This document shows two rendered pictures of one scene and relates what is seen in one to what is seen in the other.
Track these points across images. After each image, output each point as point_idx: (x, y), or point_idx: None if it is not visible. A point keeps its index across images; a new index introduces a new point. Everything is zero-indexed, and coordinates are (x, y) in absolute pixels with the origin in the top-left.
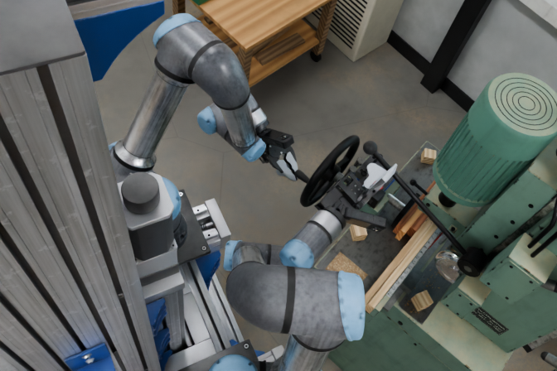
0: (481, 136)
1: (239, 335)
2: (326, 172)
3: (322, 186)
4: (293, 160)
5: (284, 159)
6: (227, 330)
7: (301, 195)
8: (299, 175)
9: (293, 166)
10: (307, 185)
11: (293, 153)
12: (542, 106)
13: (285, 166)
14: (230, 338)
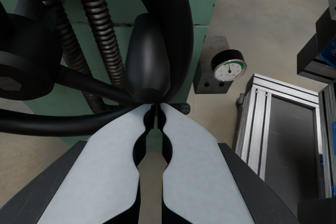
0: None
1: (243, 155)
2: (38, 46)
3: (62, 126)
4: (94, 158)
5: (137, 215)
6: (252, 168)
7: (188, 62)
8: (164, 55)
9: (133, 132)
10: None
11: (35, 197)
12: None
13: (185, 156)
14: (253, 161)
